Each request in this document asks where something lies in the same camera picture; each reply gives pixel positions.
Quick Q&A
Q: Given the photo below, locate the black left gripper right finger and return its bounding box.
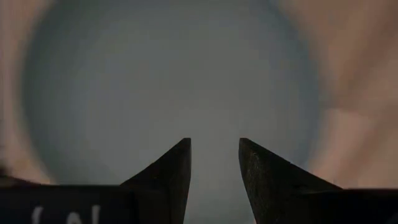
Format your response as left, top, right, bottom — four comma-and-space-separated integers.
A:
238, 137, 398, 224

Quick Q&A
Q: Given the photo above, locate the blue plastic plate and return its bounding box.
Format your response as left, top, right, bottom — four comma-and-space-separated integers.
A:
23, 0, 321, 224

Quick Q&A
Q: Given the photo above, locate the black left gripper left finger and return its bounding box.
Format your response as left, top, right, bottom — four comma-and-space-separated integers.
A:
0, 137, 192, 224

